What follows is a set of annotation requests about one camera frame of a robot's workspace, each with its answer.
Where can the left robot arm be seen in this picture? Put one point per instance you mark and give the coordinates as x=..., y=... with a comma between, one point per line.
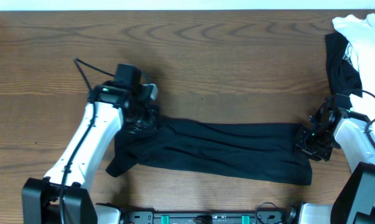
x=63, y=194

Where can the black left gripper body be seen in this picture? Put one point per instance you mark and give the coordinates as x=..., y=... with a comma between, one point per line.
x=145, y=119

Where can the black garment in pile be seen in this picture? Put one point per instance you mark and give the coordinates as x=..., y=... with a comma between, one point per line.
x=342, y=76

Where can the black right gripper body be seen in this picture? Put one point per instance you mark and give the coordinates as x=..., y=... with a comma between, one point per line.
x=317, y=144

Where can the black logo t-shirt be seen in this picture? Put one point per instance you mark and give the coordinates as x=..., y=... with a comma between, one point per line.
x=250, y=151

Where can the white garment pile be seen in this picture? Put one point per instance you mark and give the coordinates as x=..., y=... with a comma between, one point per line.
x=360, y=34

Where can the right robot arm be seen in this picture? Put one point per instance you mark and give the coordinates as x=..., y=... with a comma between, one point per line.
x=340, y=128

